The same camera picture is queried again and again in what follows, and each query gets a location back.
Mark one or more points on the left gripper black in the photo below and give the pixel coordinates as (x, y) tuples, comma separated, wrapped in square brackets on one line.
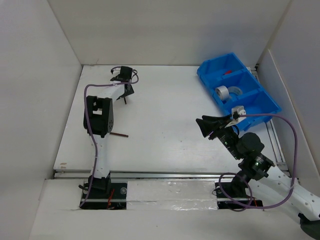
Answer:
[(130, 92)]

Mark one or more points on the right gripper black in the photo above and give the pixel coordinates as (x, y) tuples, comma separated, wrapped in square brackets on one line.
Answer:
[(207, 126)]

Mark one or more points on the clear tape roll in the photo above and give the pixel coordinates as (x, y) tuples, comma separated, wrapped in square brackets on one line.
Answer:
[(234, 91), (222, 92)]

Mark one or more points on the copper hex key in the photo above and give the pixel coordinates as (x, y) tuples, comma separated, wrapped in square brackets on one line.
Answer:
[(119, 134)]

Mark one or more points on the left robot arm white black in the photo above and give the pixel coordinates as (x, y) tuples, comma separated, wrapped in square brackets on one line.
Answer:
[(99, 121)]

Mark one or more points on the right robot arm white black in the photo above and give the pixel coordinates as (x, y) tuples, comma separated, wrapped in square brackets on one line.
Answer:
[(259, 184)]

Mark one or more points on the blue three-compartment bin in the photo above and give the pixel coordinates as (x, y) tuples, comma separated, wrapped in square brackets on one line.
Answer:
[(231, 84)]

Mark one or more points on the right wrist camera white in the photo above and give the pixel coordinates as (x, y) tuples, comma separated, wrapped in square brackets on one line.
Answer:
[(237, 113)]

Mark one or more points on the aluminium rail front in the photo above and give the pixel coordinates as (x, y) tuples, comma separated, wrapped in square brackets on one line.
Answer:
[(136, 175)]

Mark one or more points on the aluminium rail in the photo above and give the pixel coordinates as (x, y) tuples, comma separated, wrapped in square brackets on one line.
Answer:
[(136, 175), (279, 158)]

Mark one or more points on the aluminium rail right side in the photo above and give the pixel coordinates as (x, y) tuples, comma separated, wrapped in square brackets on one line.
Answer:
[(279, 158)]

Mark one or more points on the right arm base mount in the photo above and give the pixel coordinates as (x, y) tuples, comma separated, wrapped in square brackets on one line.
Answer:
[(238, 191)]

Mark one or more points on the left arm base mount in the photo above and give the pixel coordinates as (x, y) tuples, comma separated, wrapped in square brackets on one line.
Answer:
[(103, 194)]

